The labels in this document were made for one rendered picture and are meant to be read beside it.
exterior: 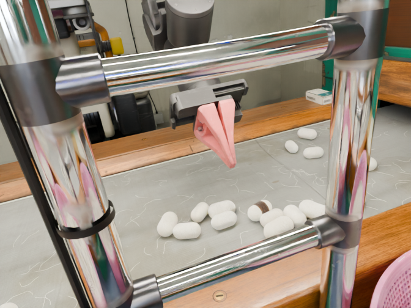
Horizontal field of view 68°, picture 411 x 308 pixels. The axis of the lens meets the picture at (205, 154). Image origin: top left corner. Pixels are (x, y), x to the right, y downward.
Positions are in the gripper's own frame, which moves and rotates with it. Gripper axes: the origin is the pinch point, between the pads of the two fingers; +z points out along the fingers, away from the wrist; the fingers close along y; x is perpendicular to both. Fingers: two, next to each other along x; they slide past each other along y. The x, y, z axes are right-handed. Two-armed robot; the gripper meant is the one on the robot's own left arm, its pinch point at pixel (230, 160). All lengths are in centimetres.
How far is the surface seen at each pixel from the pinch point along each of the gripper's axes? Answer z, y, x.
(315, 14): -121, 130, 99
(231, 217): 6.4, -2.0, 1.8
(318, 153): -0.2, 17.3, 8.2
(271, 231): 9.6, 0.7, -1.4
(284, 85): -116, 130, 166
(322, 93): -15.8, 31.9, 17.6
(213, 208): 4.4, -3.4, 3.0
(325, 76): -24, 40, 23
